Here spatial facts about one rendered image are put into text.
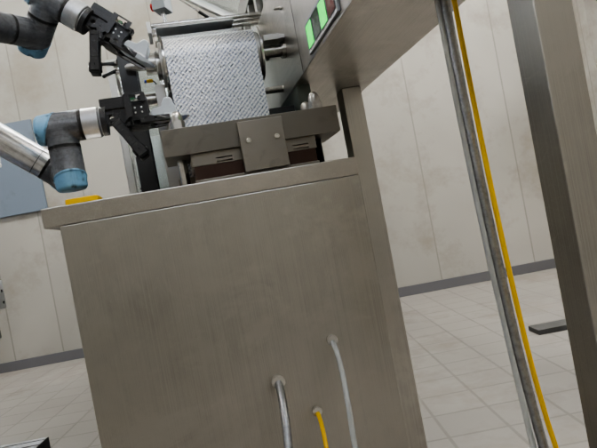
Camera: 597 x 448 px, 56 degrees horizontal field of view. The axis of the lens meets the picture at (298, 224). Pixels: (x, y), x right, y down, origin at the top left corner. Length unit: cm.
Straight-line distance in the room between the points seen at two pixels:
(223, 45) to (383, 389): 93
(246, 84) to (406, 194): 343
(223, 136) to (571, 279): 76
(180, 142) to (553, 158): 76
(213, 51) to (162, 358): 78
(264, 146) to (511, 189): 397
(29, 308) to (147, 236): 405
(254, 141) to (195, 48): 37
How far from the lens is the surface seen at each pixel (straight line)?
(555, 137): 85
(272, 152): 125
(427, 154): 488
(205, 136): 127
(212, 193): 119
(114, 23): 160
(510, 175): 508
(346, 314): 124
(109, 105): 148
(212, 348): 121
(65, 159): 145
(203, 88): 150
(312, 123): 130
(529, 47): 88
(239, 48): 153
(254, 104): 150
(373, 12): 113
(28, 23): 167
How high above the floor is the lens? 78
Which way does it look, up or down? level
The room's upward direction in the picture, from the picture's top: 11 degrees counter-clockwise
